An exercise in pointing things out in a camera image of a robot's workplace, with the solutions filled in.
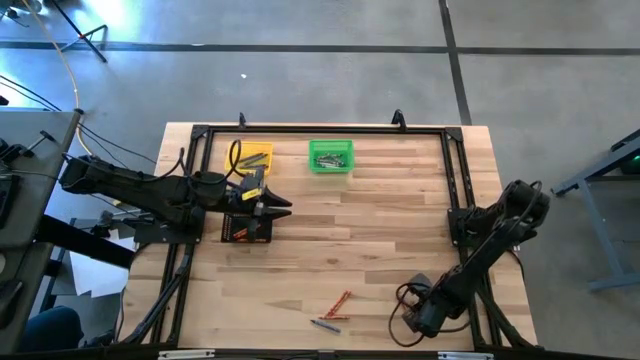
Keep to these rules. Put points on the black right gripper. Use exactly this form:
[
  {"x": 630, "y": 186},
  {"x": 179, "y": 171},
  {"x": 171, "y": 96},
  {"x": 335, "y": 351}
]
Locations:
[{"x": 430, "y": 312}]

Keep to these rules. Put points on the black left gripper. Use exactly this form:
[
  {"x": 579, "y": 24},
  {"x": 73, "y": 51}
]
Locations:
[{"x": 252, "y": 182}]

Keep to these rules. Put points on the red crayon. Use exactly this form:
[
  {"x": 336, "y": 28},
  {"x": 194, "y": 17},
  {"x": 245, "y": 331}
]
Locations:
[
  {"x": 240, "y": 232},
  {"x": 334, "y": 317},
  {"x": 344, "y": 300}
]

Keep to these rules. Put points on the white crayon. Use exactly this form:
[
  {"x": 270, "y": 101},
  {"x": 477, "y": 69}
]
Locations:
[
  {"x": 327, "y": 158},
  {"x": 334, "y": 166},
  {"x": 330, "y": 162}
]

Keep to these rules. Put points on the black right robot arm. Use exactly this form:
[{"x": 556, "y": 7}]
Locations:
[{"x": 480, "y": 260}]

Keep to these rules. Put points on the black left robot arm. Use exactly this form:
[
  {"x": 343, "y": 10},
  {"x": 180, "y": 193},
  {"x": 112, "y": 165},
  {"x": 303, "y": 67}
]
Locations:
[{"x": 140, "y": 187}]

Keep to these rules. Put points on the black plastic basket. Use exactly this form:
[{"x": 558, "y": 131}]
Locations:
[{"x": 266, "y": 232}]

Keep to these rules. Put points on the yellow plastic basket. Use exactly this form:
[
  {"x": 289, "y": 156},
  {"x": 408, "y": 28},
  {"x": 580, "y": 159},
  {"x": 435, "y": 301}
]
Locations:
[{"x": 265, "y": 146}]

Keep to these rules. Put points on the green plastic basket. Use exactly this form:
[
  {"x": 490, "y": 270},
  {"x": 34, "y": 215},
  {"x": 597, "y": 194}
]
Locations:
[{"x": 315, "y": 147}]

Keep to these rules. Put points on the black table edge clamp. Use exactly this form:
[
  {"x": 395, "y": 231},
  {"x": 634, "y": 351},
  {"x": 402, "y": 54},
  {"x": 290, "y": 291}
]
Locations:
[
  {"x": 399, "y": 119},
  {"x": 242, "y": 120}
]

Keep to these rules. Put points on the blue-grey metal table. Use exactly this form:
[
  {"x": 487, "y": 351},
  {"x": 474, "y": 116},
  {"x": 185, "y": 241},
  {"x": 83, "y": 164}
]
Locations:
[{"x": 597, "y": 227}]

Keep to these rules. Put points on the white paper sheets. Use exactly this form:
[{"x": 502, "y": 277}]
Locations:
[{"x": 95, "y": 275}]

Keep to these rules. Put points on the black desk support bar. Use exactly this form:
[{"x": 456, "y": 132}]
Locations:
[{"x": 85, "y": 242}]

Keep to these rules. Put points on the grey side desk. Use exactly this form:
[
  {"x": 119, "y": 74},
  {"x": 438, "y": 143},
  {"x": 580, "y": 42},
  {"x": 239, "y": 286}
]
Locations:
[{"x": 35, "y": 210}]

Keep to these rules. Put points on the person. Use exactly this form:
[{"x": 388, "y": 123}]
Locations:
[{"x": 50, "y": 330}]

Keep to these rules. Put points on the black floor stand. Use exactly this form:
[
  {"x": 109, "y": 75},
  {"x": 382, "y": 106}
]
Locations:
[{"x": 81, "y": 34}]

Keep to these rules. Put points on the black desk clamp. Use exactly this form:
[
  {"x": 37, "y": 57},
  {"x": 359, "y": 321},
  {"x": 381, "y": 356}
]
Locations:
[{"x": 15, "y": 150}]

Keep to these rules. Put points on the silver table edge bracket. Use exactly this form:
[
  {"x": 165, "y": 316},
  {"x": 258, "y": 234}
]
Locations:
[
  {"x": 185, "y": 355},
  {"x": 465, "y": 356}
]

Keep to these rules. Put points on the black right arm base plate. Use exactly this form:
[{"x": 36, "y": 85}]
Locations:
[{"x": 456, "y": 225}]

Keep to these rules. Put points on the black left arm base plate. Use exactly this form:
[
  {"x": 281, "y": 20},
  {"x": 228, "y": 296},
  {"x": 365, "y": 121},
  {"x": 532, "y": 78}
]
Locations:
[{"x": 150, "y": 236}]

